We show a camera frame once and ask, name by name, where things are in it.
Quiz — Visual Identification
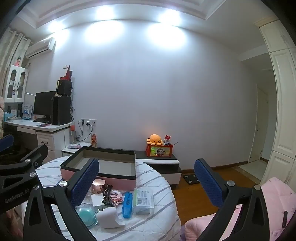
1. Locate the striped white bed sheet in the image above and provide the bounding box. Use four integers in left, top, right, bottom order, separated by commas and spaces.
22, 155, 182, 241

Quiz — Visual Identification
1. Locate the white glass door cabinet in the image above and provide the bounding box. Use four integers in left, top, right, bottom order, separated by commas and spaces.
4, 64, 29, 103

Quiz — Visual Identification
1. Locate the black computer monitor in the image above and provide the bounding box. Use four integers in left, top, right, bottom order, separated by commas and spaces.
33, 91, 57, 123

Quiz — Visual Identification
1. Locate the orange octopus plush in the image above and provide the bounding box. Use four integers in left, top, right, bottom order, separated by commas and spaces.
146, 134, 163, 146

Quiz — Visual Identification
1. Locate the white air conditioner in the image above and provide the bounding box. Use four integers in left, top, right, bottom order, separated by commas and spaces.
25, 37, 56, 58

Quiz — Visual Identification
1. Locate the pink down jacket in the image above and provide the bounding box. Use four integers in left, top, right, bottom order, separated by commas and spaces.
0, 96, 5, 139

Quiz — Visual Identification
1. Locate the black computer tower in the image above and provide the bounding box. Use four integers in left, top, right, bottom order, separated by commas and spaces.
51, 96, 72, 126

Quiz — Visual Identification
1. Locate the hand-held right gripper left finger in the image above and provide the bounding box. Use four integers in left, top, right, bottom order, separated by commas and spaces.
23, 159, 100, 241

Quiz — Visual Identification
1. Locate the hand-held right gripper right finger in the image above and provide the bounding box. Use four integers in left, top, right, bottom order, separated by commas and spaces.
194, 158, 270, 241

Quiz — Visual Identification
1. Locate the red paper bag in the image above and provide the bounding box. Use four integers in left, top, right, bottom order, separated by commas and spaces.
60, 65, 73, 81

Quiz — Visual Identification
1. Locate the white desk with drawers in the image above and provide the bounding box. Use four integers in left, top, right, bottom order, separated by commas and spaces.
5, 120, 74, 163

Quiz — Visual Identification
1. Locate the black power cable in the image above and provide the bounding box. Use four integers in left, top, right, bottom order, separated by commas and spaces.
76, 120, 86, 142

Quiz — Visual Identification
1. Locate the dark top low cabinet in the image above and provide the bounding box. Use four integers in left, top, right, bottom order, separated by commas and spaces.
134, 150, 182, 184

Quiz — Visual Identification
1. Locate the black hair clip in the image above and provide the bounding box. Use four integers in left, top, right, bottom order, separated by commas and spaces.
102, 184, 114, 205

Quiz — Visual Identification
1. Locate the pink building block toy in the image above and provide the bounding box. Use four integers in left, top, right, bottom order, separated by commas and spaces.
109, 190, 123, 205

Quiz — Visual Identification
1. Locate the pink storage box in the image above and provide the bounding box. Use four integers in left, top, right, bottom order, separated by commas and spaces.
60, 146, 137, 190

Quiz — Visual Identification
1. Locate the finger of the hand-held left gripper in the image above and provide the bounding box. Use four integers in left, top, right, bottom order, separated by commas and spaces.
0, 134, 14, 153
0, 144, 49, 186

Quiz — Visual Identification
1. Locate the blue white packet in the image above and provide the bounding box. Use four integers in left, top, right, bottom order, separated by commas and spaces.
23, 104, 33, 120

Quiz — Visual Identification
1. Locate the orange printed storage box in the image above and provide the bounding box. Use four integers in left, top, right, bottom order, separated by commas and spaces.
146, 142, 174, 158

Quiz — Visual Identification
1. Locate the black floor scale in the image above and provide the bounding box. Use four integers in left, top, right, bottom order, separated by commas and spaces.
183, 174, 200, 185

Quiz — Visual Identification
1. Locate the white side table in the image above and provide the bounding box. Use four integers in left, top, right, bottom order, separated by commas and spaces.
62, 145, 92, 159

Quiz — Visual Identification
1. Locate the white charger block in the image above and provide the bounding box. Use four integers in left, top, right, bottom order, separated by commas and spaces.
91, 193, 104, 207

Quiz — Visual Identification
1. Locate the white curved holder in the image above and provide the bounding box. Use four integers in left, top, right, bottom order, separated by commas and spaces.
96, 206, 125, 229

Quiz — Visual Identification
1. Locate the teal round sponge pack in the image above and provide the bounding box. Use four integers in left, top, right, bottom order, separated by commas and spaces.
75, 205, 97, 227

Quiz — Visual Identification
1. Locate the white wardrobe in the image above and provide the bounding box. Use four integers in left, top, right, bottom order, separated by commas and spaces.
254, 16, 296, 186

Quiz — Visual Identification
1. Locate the pink quilt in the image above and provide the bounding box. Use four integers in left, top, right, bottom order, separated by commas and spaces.
184, 177, 292, 241

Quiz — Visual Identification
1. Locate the blue plastic case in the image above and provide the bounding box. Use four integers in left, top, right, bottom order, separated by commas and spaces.
122, 191, 134, 219

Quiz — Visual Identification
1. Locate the labelled plastic packet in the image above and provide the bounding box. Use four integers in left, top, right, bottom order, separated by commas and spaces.
133, 188, 155, 215

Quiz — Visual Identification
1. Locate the cream curtain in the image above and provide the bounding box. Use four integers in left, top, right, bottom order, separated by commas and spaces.
0, 27, 31, 98

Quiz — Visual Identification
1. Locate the black speaker box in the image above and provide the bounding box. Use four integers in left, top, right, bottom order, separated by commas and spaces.
57, 80, 73, 96

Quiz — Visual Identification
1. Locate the white door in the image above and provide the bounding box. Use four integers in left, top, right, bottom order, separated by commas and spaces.
248, 88, 264, 163

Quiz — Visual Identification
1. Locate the pink glass jar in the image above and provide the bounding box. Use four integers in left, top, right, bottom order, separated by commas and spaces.
91, 178, 107, 195

